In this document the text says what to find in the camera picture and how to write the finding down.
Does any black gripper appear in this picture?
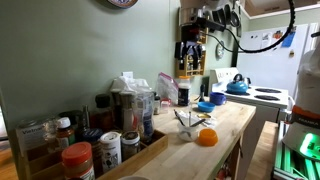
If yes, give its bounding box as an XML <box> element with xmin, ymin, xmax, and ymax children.
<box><xmin>174</xmin><ymin>40</ymin><xmax>206</xmax><ymax>70</ymax></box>

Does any clear jar with black lid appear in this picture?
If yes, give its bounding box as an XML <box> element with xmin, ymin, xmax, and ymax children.
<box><xmin>134</xmin><ymin>90</ymin><xmax>155</xmax><ymax>144</ymax></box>

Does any orange lid dark label container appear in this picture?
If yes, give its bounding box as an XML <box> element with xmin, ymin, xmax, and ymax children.
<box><xmin>177</xmin><ymin>75</ymin><xmax>192</xmax><ymax>107</ymax></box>

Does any wooden spice rack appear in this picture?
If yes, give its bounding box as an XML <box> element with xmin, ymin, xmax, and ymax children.
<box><xmin>176</xmin><ymin>25</ymin><xmax>210</xmax><ymax>45</ymax></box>
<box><xmin>175</xmin><ymin>49</ymin><xmax>207</xmax><ymax>78</ymax></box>

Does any clear zip bag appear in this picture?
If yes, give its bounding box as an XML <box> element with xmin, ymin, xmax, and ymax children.
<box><xmin>156</xmin><ymin>72</ymin><xmax>180</xmax><ymax>105</ymax></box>

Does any blue plastic bowl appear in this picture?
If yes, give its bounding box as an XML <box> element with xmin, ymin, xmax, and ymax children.
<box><xmin>197</xmin><ymin>101</ymin><xmax>216</xmax><ymax>113</ymax></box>

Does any small red lid jar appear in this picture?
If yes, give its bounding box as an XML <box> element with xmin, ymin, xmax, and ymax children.
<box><xmin>160</xmin><ymin>98</ymin><xmax>172</xmax><ymax>114</ymax></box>

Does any small dark lid jar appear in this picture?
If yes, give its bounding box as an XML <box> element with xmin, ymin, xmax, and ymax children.
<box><xmin>153</xmin><ymin>95</ymin><xmax>162</xmax><ymax>115</ymax></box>

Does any blue kettle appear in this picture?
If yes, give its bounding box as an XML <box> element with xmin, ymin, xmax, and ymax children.
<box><xmin>226</xmin><ymin>73</ymin><xmax>250</xmax><ymax>95</ymax></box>

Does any black hanging frying pan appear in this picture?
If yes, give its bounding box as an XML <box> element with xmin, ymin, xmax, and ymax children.
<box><xmin>230</xmin><ymin>1</ymin><xmax>242</xmax><ymax>29</ymax></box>
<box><xmin>223</xmin><ymin>3</ymin><xmax>233</xmax><ymax>26</ymax></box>
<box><xmin>212</xmin><ymin>8</ymin><xmax>228</xmax><ymax>26</ymax></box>

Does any white plastic bag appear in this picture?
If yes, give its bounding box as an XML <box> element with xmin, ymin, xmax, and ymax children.
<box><xmin>110</xmin><ymin>75</ymin><xmax>151</xmax><ymax>95</ymax></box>

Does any clear salt grinder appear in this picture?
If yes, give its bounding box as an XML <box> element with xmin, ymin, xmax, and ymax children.
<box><xmin>119</xmin><ymin>91</ymin><xmax>137</xmax><ymax>133</ymax></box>

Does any white paper on fridge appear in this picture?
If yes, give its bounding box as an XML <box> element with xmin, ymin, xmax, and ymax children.
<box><xmin>260</xmin><ymin>32</ymin><xmax>273</xmax><ymax>51</ymax></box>

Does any white refrigerator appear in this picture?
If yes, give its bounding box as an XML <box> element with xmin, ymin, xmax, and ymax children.
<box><xmin>237</xmin><ymin>23</ymin><xmax>320</xmax><ymax>101</ymax></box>

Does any dark pepper grinder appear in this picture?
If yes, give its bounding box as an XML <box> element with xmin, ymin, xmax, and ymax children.
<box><xmin>110</xmin><ymin>89</ymin><xmax>123</xmax><ymax>130</ymax></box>

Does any wooden spice tray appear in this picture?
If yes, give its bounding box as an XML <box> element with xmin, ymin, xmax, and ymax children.
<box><xmin>19</xmin><ymin>129</ymin><xmax>169</xmax><ymax>180</ymax></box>

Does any white electric stove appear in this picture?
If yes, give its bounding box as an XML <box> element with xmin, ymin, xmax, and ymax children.
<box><xmin>209</xmin><ymin>67</ymin><xmax>290</xmax><ymax>180</ymax></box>

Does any orange picture on fridge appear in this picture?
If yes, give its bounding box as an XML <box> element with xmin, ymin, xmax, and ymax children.
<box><xmin>271</xmin><ymin>29</ymin><xmax>284</xmax><ymax>51</ymax></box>

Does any wooden upper cabinet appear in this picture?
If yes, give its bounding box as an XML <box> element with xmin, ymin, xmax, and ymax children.
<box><xmin>244</xmin><ymin>0</ymin><xmax>320</xmax><ymax>20</ymax></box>

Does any black cap sauce bottle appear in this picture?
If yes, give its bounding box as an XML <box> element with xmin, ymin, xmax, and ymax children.
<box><xmin>89</xmin><ymin>93</ymin><xmax>114</xmax><ymax>133</ymax></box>

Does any glass jar with dark spice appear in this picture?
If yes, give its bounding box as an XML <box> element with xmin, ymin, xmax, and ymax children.
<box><xmin>120</xmin><ymin>130</ymin><xmax>142</xmax><ymax>162</ymax></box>

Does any blue paper on fridge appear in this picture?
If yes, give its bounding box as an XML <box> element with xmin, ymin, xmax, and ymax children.
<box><xmin>281</xmin><ymin>27</ymin><xmax>297</xmax><ymax>48</ymax></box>

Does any slim metal bottle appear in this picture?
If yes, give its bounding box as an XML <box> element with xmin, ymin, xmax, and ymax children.
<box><xmin>82</xmin><ymin>104</ymin><xmax>91</xmax><ymax>131</ymax></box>

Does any white spice shaker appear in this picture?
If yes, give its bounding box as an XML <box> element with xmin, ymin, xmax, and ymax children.
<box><xmin>99</xmin><ymin>131</ymin><xmax>123</xmax><ymax>173</ymax></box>

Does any blue lid jar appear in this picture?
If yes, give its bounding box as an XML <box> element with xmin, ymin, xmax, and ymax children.
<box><xmin>82</xmin><ymin>128</ymin><xmax>104</xmax><ymax>168</ymax></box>

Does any white bowl rim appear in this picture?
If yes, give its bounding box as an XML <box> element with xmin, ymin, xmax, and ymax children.
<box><xmin>118</xmin><ymin>175</ymin><xmax>151</xmax><ymax>180</ymax></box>

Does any robot stand with green light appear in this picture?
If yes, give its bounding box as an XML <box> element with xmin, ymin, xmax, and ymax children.
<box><xmin>271</xmin><ymin>121</ymin><xmax>320</xmax><ymax>180</ymax></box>

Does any white cap spice bottle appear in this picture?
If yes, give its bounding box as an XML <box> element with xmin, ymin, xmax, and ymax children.
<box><xmin>55</xmin><ymin>116</ymin><xmax>76</xmax><ymax>149</ymax></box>

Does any red lid spice jar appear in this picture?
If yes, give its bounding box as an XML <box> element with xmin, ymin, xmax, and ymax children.
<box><xmin>61</xmin><ymin>141</ymin><xmax>96</xmax><ymax>180</ymax></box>

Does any glass jar with white label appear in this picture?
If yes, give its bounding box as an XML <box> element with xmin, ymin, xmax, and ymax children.
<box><xmin>15</xmin><ymin>117</ymin><xmax>58</xmax><ymax>157</ymax></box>

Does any black handled brush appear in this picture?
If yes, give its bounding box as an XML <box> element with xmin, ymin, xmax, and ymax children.
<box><xmin>195</xmin><ymin>83</ymin><xmax>206</xmax><ymax>103</ymax></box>

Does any round wall clock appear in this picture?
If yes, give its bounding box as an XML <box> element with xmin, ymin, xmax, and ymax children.
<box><xmin>215</xmin><ymin>40</ymin><xmax>225</xmax><ymax>60</ymax></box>

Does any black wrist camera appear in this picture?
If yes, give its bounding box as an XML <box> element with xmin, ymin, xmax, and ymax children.
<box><xmin>194</xmin><ymin>17</ymin><xmax>227</xmax><ymax>33</ymax></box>

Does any white wall outlet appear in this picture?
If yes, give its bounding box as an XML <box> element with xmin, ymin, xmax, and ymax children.
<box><xmin>121</xmin><ymin>71</ymin><xmax>134</xmax><ymax>80</ymax></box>

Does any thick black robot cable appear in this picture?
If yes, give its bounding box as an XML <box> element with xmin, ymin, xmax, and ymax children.
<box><xmin>199</xmin><ymin>0</ymin><xmax>298</xmax><ymax>54</ymax></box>

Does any decorative wall plate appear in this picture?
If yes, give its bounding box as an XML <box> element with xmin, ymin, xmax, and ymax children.
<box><xmin>107</xmin><ymin>0</ymin><xmax>139</xmax><ymax>9</ymax></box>

